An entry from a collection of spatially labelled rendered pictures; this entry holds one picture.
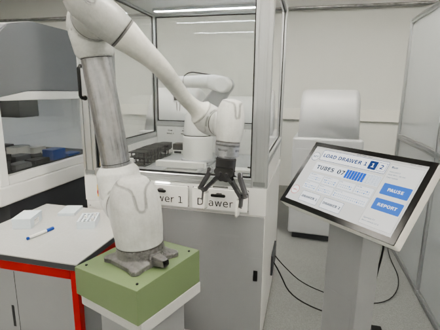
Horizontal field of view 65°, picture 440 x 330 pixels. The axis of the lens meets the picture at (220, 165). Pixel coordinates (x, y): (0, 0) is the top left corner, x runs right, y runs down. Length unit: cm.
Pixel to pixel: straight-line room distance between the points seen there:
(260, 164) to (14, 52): 142
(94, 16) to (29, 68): 120
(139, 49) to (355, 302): 120
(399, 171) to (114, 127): 99
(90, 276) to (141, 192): 31
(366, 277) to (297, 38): 384
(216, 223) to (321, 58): 346
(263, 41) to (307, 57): 324
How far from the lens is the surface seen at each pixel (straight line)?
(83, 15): 111
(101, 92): 123
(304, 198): 143
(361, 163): 140
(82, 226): 179
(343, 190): 136
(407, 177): 130
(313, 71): 487
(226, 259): 189
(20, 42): 224
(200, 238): 188
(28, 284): 168
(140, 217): 108
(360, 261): 143
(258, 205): 174
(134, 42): 111
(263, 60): 166
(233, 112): 122
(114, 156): 125
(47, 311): 169
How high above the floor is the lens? 141
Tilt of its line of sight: 12 degrees down
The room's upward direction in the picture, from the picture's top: 1 degrees clockwise
